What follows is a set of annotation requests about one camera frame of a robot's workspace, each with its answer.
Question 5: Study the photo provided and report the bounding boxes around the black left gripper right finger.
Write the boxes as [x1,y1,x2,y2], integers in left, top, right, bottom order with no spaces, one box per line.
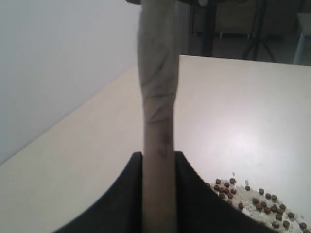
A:
[173,150,280,233]

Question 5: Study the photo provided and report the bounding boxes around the wooden paint brush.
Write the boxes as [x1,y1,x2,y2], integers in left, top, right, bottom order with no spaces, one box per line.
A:
[138,0,179,233]

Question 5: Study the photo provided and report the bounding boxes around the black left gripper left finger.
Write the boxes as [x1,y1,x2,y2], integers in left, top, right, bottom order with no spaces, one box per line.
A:
[57,152,143,233]

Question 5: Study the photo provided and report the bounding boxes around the brown beads and white crumbs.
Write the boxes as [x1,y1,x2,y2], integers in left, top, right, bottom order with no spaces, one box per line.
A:
[206,176,311,233]

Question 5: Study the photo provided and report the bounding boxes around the black tripod stand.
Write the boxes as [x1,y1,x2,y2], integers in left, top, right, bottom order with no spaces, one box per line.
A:
[242,0,276,63]

